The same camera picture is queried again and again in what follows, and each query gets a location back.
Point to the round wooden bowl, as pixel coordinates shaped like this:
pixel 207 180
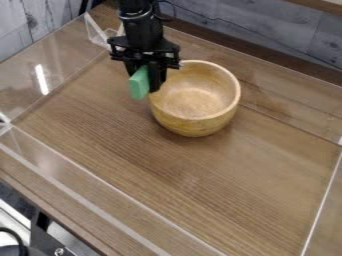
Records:
pixel 197 99

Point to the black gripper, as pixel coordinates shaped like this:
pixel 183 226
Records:
pixel 144 47

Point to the black table leg bracket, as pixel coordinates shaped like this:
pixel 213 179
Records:
pixel 41 240

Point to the clear acrylic corner bracket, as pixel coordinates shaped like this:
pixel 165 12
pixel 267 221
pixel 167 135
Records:
pixel 97 36

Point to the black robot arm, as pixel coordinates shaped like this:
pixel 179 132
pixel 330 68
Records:
pixel 140 8

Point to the green rectangular stick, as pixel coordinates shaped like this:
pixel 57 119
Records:
pixel 139 83

